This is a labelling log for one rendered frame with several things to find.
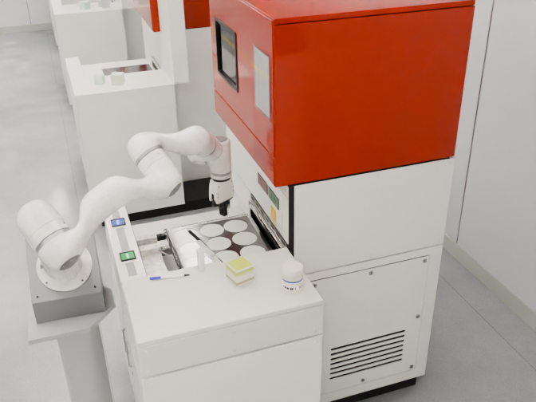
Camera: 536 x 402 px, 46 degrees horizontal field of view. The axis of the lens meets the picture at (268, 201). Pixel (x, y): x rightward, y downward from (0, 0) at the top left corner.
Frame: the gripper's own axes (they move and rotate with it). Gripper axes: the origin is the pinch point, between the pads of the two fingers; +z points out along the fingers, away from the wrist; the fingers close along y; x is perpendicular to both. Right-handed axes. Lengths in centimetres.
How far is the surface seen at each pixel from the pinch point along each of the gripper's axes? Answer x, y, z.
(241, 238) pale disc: 8.9, -0.9, 10.1
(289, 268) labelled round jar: 53, 18, -6
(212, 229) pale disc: -5.3, 1.9, 10.1
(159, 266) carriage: -2.4, 32.3, 11.9
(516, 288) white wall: 70, -149, 87
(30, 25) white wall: -729, -290, 94
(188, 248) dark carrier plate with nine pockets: -1.6, 18.0, 10.1
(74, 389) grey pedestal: -12, 71, 54
